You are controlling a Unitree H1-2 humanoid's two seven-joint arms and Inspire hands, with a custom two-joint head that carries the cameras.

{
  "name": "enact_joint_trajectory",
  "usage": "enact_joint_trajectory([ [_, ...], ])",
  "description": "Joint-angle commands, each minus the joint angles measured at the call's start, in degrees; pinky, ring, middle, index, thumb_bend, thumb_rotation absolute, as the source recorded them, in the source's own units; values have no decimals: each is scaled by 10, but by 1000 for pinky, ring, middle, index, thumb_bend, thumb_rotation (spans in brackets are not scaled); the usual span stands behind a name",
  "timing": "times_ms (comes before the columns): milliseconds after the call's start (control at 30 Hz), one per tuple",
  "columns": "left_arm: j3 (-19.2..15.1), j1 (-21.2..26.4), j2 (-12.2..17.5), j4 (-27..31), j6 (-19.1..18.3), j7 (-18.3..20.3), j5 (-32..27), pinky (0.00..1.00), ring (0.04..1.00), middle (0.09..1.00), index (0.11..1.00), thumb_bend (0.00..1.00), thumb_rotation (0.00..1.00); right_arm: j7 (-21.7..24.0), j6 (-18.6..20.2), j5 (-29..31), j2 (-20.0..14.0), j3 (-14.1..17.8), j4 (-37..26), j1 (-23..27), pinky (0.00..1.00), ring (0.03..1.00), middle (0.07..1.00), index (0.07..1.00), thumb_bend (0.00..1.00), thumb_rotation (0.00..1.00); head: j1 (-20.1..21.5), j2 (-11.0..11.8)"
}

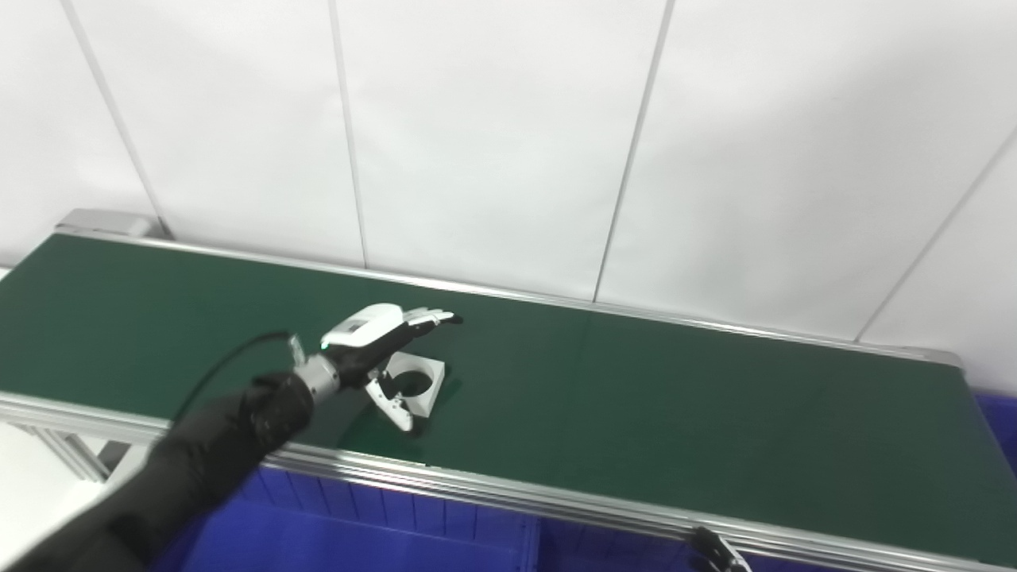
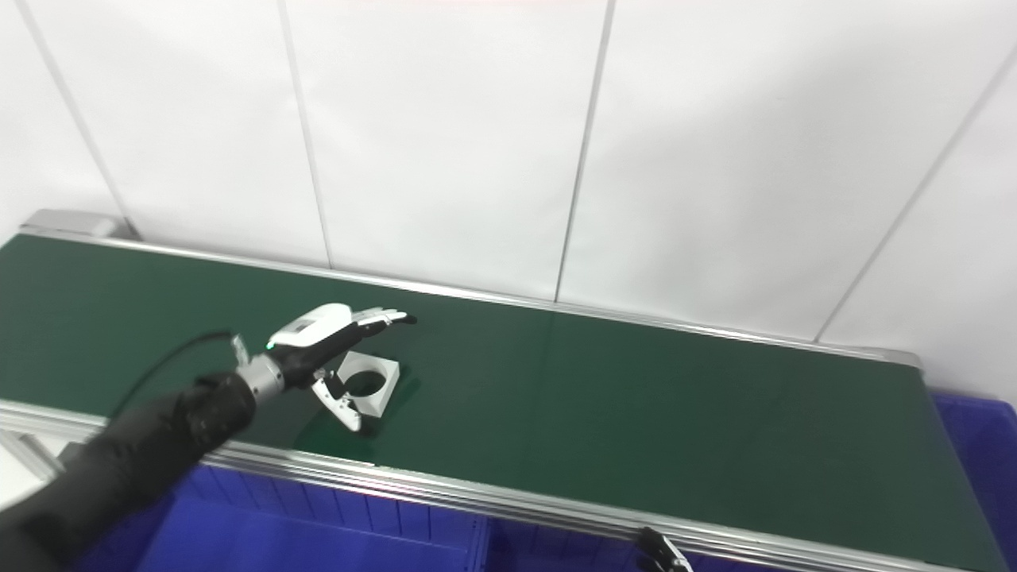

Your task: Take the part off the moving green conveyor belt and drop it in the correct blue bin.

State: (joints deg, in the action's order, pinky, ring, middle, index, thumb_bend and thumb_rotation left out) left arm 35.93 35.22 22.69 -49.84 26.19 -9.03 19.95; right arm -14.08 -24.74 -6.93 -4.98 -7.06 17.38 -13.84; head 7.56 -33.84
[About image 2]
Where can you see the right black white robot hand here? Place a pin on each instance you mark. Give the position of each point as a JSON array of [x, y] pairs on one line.
[[659, 556]]

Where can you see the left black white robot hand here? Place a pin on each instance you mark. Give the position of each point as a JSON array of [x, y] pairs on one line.
[[314, 338]]

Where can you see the white square part round hole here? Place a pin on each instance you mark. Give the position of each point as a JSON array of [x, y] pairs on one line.
[[381, 401]]

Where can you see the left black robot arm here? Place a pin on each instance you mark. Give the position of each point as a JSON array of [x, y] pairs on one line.
[[143, 453]]

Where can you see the green conveyor belt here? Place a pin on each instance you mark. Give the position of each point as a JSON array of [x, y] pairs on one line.
[[477, 492], [636, 413]]

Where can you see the grey conveyor motor housing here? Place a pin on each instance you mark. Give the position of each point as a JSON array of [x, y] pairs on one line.
[[79, 222]]

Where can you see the aluminium conveyor support leg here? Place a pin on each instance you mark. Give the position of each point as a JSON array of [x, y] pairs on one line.
[[28, 453]]

